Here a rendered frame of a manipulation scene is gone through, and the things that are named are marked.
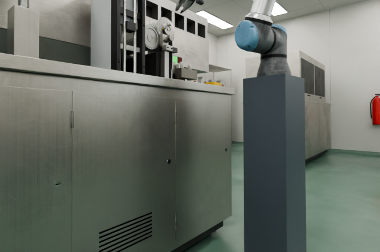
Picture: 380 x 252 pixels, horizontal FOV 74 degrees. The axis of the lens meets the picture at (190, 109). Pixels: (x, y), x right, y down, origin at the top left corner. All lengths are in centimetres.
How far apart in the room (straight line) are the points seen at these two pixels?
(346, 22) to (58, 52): 521
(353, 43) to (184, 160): 488
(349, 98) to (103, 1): 488
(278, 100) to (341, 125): 459
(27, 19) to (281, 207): 128
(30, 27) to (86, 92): 44
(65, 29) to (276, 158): 128
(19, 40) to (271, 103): 105
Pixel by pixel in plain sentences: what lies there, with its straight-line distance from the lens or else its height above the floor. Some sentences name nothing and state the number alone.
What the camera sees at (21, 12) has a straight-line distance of 128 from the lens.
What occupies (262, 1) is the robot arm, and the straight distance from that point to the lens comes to 113.
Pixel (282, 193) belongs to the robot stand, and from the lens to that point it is 114.
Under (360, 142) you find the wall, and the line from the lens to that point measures 564.
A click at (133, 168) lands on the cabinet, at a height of 52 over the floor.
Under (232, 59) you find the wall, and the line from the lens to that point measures 663.
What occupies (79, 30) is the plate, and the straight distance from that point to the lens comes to 166.
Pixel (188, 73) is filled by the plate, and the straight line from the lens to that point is 166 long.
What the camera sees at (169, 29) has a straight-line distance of 162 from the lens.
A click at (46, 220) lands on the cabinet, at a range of 94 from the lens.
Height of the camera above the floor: 74
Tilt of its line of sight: 1 degrees up
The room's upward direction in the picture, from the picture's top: straight up
